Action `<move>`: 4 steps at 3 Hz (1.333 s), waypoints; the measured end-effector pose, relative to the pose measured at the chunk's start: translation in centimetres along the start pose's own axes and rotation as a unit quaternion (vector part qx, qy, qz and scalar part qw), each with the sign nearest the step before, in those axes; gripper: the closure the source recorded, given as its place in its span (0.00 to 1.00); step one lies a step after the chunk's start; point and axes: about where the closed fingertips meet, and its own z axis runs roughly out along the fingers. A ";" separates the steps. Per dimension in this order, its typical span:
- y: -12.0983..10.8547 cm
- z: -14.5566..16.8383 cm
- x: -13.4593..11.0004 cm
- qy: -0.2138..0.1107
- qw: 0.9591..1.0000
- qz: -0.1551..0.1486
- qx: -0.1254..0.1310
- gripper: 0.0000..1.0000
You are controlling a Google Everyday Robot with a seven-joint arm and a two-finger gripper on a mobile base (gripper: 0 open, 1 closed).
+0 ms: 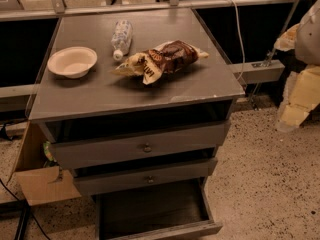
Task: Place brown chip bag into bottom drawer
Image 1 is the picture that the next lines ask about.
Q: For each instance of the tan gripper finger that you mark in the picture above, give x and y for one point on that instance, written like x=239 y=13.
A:
x=301 y=95
x=287 y=40

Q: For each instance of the brown chip bag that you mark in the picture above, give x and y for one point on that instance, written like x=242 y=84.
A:
x=166 y=58

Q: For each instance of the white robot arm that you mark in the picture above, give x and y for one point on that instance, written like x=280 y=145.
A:
x=307 y=45

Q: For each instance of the grey drawer cabinet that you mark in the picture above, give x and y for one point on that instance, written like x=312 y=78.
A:
x=70 y=129

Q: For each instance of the grey bottom drawer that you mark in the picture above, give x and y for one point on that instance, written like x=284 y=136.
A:
x=171 y=211

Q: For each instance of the grey drawer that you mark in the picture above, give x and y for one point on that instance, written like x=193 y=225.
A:
x=171 y=211
x=112 y=182
x=94 y=152

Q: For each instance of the grey top drawer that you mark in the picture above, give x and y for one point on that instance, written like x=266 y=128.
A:
x=94 y=152

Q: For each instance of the grey middle drawer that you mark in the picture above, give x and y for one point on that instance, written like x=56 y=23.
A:
x=112 y=182

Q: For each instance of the clear plastic water bottle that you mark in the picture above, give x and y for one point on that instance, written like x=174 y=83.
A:
x=121 y=39

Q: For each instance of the white paper bowl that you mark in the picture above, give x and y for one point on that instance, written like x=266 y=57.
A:
x=72 y=62

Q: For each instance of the cardboard box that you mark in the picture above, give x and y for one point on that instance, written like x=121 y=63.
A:
x=41 y=184

